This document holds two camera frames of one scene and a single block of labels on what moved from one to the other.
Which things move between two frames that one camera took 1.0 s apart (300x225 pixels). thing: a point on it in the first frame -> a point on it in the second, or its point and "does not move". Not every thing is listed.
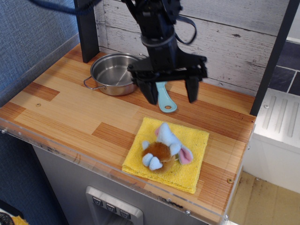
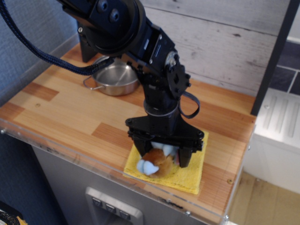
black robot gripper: x=166 y=63 -> x=163 y=123
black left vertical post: x=87 y=29 does not move
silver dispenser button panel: x=103 y=208 does not move
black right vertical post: x=291 y=11 does not move
